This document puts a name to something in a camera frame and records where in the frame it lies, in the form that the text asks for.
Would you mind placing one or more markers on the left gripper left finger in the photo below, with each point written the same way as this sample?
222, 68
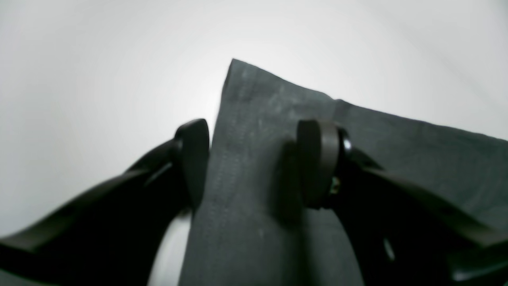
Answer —
110, 234

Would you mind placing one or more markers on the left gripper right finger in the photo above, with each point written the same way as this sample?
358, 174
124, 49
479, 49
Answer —
401, 234

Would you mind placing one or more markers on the grey T-shirt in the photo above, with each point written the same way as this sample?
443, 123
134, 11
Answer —
251, 228

